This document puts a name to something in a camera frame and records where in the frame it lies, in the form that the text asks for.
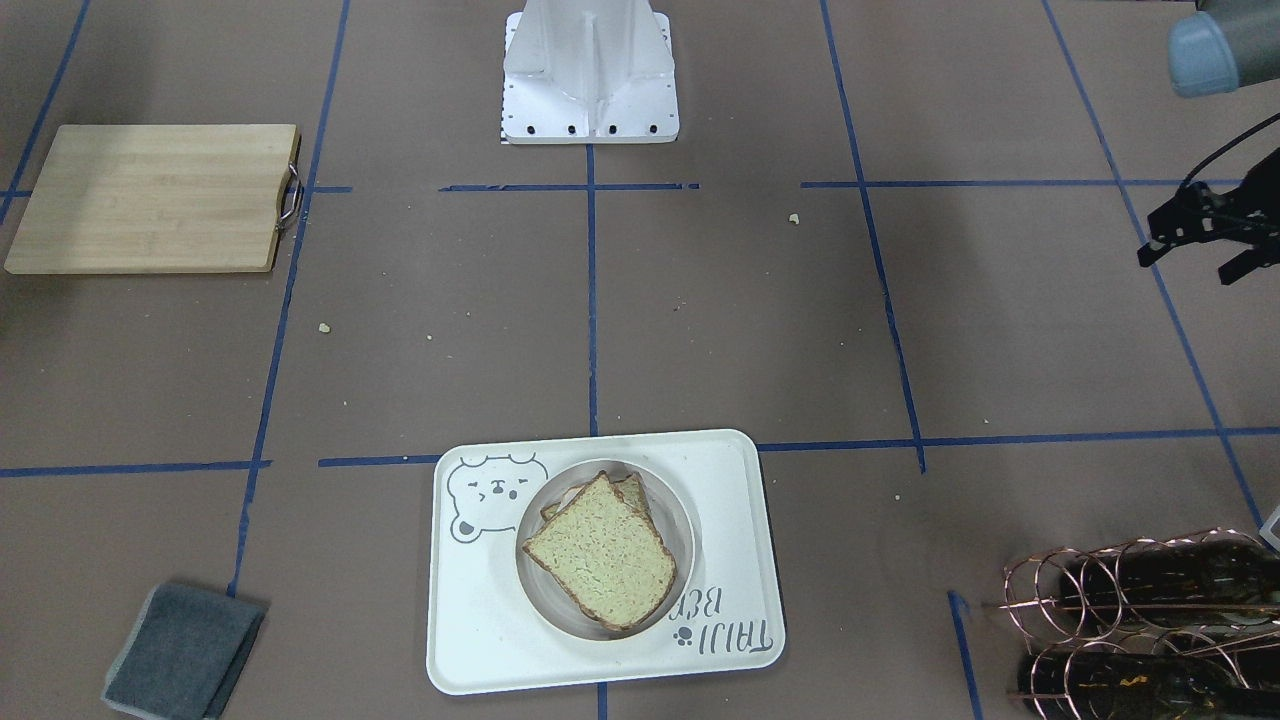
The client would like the white round plate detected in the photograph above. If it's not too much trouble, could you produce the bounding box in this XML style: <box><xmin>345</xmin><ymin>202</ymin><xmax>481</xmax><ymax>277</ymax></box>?
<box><xmin>515</xmin><ymin>459</ymin><xmax>698</xmax><ymax>641</ymax></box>

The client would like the bread slice on plate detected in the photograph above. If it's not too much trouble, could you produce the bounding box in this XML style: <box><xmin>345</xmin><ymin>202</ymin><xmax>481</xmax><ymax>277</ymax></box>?
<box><xmin>539</xmin><ymin>473</ymin><xmax>652</xmax><ymax>521</ymax></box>

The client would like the copper wire bottle rack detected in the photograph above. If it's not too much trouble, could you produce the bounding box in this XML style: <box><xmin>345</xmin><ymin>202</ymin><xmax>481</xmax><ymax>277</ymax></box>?
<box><xmin>992</xmin><ymin>528</ymin><xmax>1279</xmax><ymax>719</ymax></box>

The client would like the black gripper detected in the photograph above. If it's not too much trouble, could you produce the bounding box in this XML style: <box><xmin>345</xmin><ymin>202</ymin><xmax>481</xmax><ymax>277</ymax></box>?
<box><xmin>1135</xmin><ymin>150</ymin><xmax>1279</xmax><ymax>286</ymax></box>

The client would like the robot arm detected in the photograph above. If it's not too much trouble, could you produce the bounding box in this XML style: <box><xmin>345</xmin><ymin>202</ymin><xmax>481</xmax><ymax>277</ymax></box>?
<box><xmin>1135</xmin><ymin>1</ymin><xmax>1279</xmax><ymax>286</ymax></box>

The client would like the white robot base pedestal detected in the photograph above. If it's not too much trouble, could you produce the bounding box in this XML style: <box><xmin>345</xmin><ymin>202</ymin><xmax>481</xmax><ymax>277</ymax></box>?
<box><xmin>500</xmin><ymin>1</ymin><xmax>681</xmax><ymax>145</ymax></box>

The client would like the bread slice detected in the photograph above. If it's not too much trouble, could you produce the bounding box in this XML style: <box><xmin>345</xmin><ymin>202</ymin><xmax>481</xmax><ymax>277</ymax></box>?
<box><xmin>539</xmin><ymin>473</ymin><xmax>652</xmax><ymax>521</ymax></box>
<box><xmin>521</xmin><ymin>471</ymin><xmax>678</xmax><ymax>632</ymax></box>

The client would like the wooden cutting board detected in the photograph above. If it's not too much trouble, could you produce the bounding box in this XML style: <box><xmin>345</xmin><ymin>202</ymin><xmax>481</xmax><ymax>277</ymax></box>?
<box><xmin>4</xmin><ymin>124</ymin><xmax>301</xmax><ymax>275</ymax></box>

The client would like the grey folded cloth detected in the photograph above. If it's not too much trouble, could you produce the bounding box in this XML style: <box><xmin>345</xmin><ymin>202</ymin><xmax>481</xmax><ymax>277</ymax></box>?
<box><xmin>101</xmin><ymin>583</ymin><xmax>268</xmax><ymax>719</ymax></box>

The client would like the dark green wine bottle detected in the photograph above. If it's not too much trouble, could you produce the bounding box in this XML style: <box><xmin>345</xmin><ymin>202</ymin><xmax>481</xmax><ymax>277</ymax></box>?
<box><xmin>1010</xmin><ymin>644</ymin><xmax>1279</xmax><ymax>719</ymax></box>
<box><xmin>1056</xmin><ymin>538</ymin><xmax>1279</xmax><ymax>629</ymax></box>

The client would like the white bear tray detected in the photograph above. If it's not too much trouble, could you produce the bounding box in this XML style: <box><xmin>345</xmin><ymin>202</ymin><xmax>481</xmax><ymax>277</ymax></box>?
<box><xmin>425</xmin><ymin>429</ymin><xmax>786</xmax><ymax>694</ymax></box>

